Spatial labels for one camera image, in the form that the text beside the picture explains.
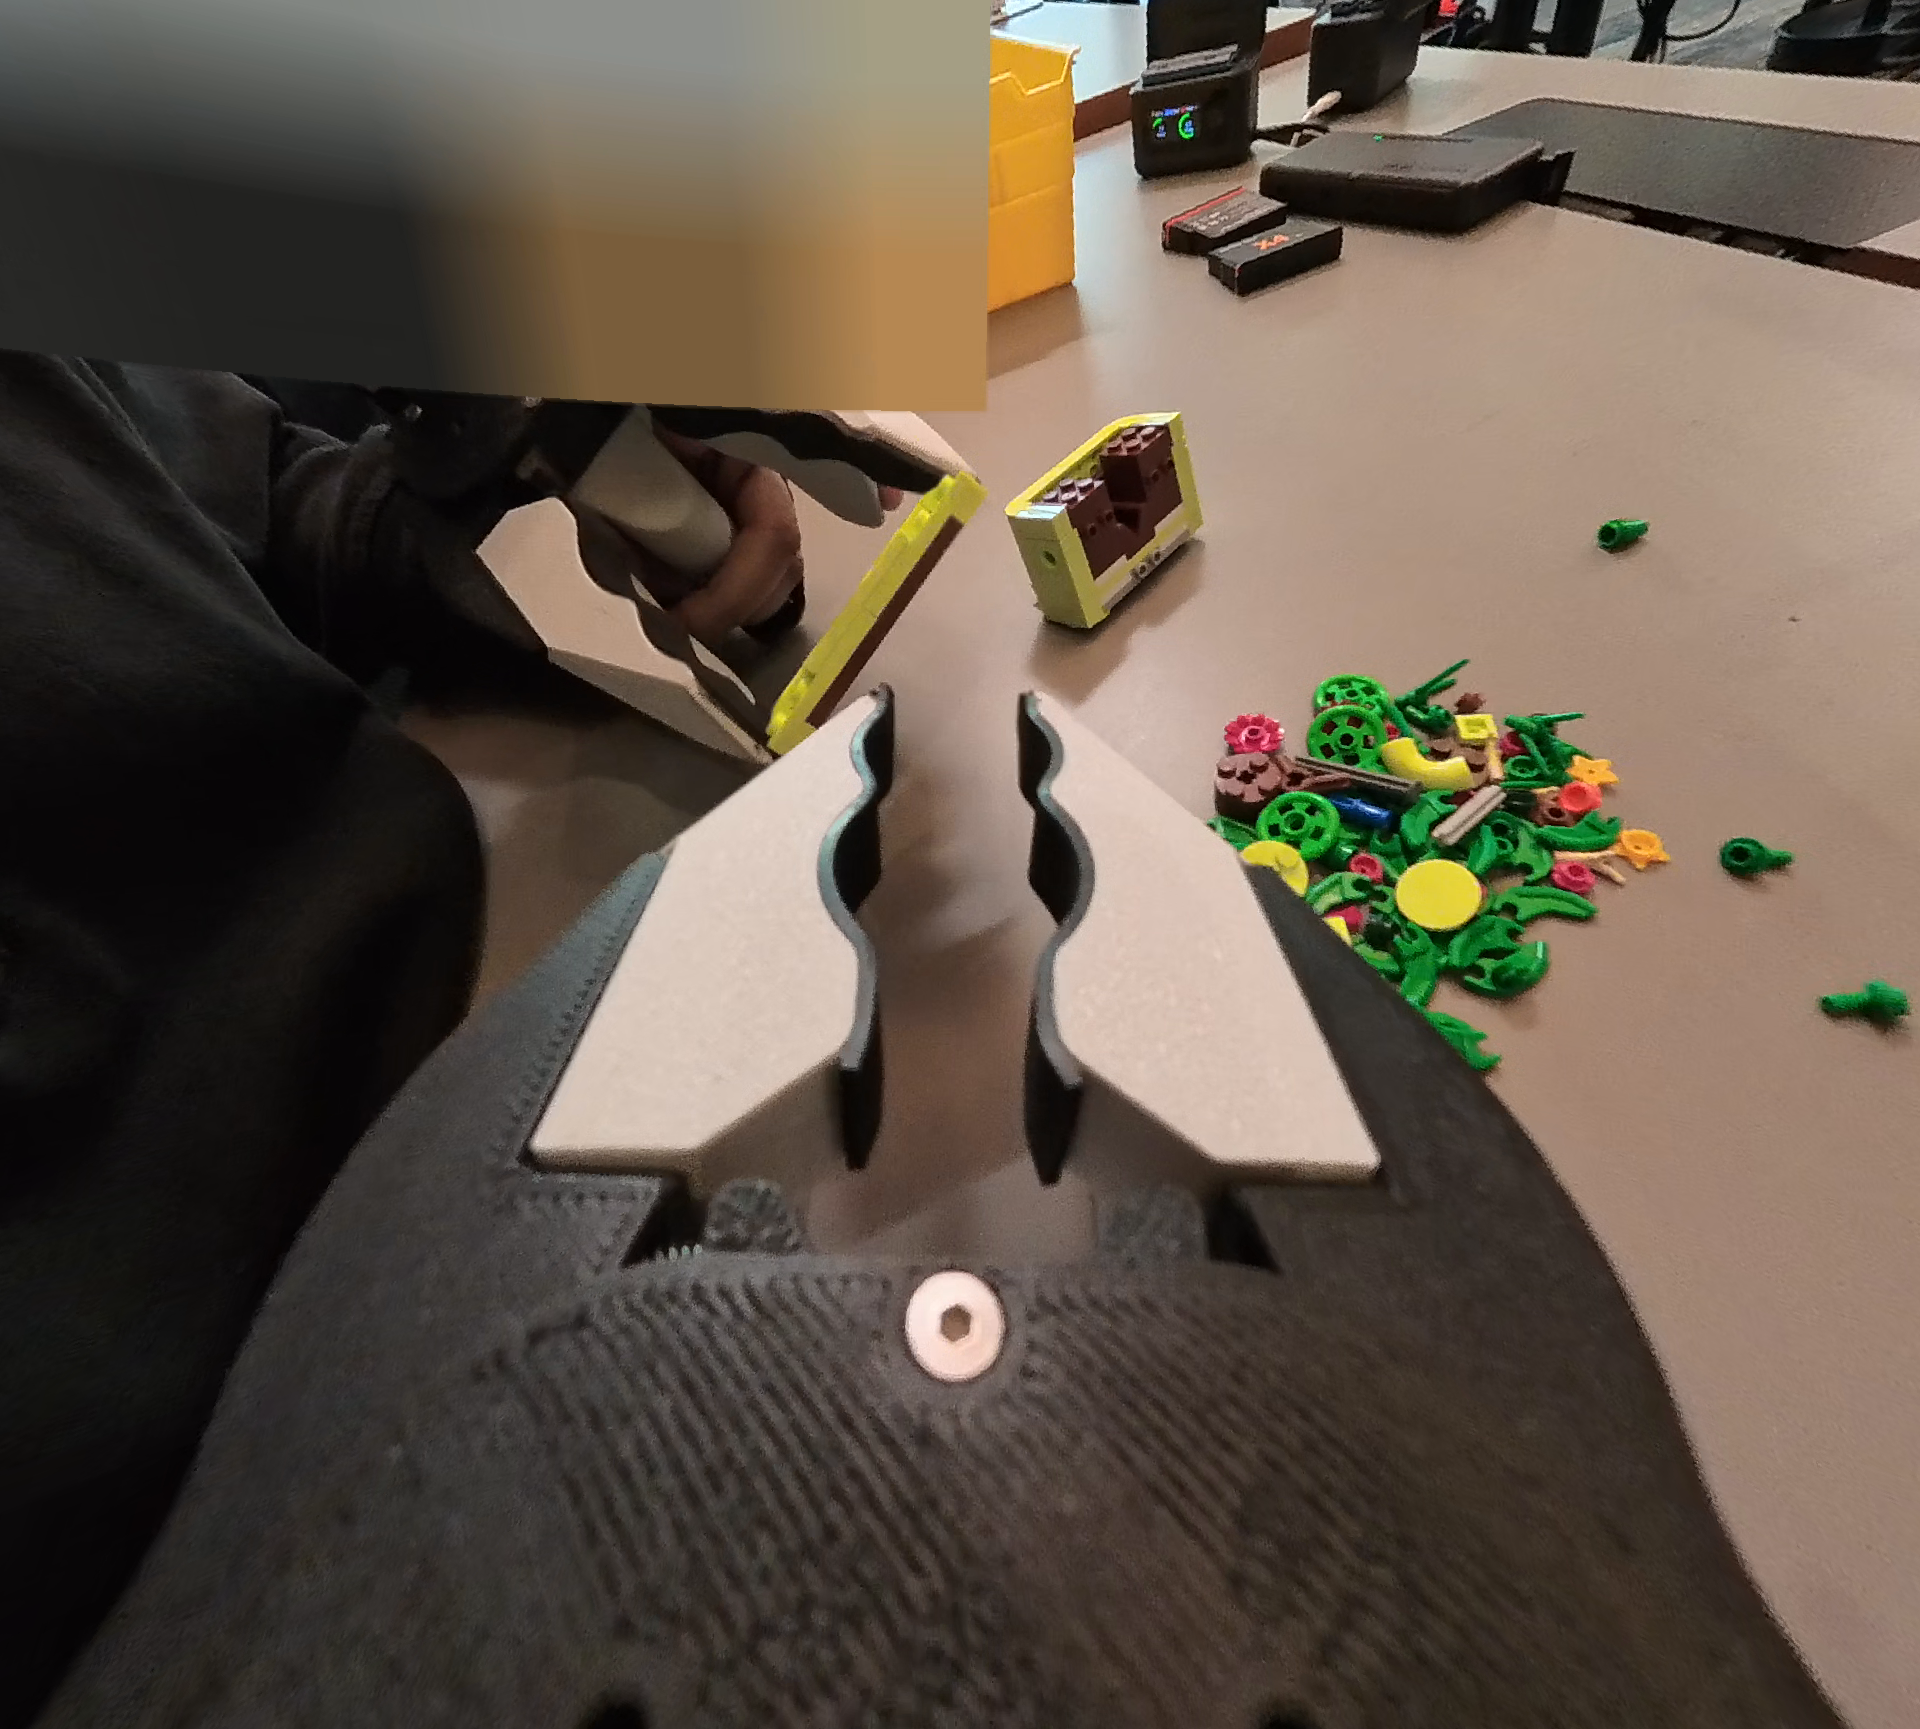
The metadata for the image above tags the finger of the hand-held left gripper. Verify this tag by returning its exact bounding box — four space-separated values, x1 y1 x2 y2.
476 490 777 770
659 409 983 526

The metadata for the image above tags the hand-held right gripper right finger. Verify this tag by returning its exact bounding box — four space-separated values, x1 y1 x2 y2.
1014 689 1384 1212

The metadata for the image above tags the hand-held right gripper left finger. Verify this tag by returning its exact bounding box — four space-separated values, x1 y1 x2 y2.
526 683 899 1212

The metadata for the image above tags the lime and brown toy panel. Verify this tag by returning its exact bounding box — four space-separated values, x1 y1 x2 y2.
761 466 990 760

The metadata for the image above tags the lime toy brick pot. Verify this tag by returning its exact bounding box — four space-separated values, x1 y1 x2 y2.
1001 411 1207 635

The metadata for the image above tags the person's left forearm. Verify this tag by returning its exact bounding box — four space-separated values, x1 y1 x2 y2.
270 400 631 698

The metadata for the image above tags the person's left hand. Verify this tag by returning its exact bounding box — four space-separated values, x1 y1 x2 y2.
665 460 809 647

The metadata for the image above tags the pile of small toy pieces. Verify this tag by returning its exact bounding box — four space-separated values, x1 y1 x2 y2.
1203 515 1913 1074

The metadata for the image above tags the yellow plastic bin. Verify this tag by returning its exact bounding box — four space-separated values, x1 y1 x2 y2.
986 31 1080 310

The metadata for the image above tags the small black battery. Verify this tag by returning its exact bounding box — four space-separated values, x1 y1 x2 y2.
1159 193 1294 259
1205 215 1349 301

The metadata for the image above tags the black charger with display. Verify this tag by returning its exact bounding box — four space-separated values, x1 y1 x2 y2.
1127 0 1276 180

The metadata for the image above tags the person's black jacket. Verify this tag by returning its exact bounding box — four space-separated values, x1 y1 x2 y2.
0 352 486 1709

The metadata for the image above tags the black power brick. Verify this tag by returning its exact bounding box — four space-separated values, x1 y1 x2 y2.
1253 131 1577 236

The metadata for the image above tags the black charging box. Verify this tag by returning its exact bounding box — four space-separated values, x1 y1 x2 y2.
1307 0 1481 113

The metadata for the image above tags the black cable tray lid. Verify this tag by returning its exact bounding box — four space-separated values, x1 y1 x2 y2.
1444 96 1920 254

